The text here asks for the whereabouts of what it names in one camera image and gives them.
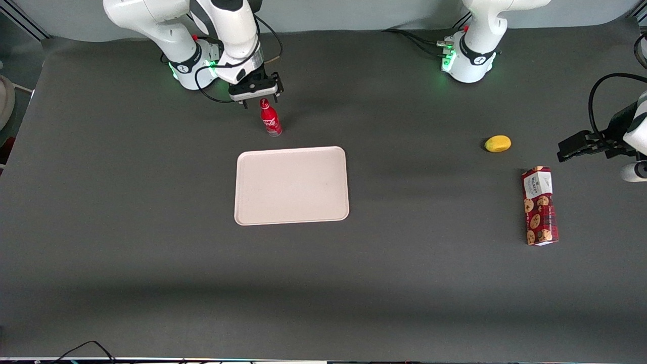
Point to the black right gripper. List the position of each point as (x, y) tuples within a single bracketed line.
[(256, 76)]

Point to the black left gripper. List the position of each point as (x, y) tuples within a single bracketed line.
[(612, 127)]

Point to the red coke bottle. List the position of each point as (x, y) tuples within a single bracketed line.
[(271, 121)]

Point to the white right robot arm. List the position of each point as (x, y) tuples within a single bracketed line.
[(151, 20)]

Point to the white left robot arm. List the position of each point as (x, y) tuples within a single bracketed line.
[(477, 50)]

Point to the pale pink plastic tray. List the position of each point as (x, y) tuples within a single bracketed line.
[(291, 185)]

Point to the red tartan cookie box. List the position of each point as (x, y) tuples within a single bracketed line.
[(540, 207)]

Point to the yellow lemon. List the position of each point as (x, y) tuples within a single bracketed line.
[(498, 143)]

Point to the beige round background object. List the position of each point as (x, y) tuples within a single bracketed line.
[(5, 101)]

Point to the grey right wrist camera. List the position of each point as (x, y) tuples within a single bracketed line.
[(252, 92)]

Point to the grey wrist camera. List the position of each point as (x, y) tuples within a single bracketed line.
[(634, 173), (252, 92)]

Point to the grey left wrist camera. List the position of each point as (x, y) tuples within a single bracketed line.
[(634, 173)]

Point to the dark metal frame bar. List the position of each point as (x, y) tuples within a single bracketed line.
[(30, 20)]

